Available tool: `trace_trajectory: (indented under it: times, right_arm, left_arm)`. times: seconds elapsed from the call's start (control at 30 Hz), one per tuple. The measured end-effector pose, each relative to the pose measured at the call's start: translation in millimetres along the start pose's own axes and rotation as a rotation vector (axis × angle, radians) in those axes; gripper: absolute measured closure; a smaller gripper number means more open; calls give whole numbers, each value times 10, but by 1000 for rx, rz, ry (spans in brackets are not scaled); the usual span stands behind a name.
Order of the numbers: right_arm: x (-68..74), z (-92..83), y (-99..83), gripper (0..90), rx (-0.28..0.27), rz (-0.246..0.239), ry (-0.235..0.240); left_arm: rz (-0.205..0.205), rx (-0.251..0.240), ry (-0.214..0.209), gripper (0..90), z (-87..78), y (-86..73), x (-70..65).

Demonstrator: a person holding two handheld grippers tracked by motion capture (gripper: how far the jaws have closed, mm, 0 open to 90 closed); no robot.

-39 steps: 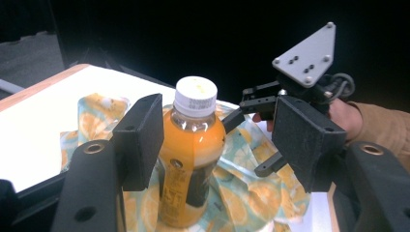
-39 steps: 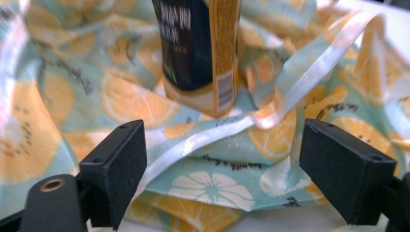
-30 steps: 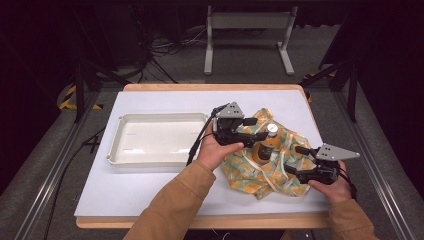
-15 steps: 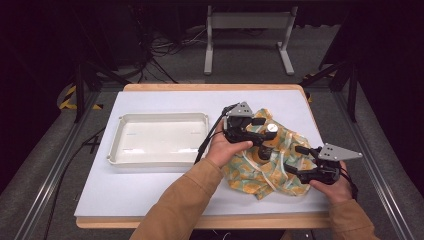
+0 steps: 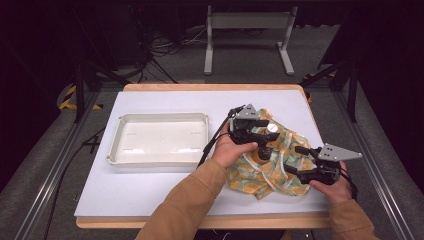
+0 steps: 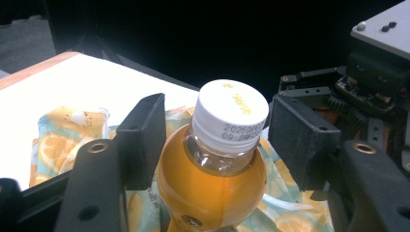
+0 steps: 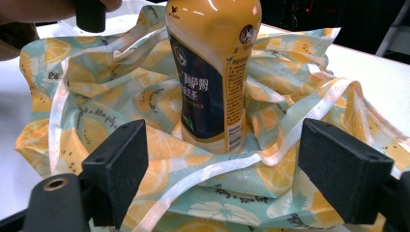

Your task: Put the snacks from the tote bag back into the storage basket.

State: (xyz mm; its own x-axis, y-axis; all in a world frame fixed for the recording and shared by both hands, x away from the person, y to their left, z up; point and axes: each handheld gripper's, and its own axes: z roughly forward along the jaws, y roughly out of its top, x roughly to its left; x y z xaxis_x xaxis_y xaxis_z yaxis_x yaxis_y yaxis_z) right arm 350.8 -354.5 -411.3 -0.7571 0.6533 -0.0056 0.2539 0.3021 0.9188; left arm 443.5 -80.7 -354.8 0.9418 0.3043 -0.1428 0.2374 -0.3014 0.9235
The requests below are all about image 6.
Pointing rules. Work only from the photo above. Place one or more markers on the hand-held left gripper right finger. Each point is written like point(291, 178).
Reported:
point(303, 141)

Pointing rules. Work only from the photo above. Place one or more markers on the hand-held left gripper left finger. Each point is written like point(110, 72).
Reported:
point(141, 138)

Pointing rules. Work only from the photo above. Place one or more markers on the fruit-print cloth bag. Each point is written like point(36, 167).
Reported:
point(64, 141)

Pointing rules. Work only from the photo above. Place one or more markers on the orange drink bottle white cap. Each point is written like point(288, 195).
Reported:
point(209, 187)

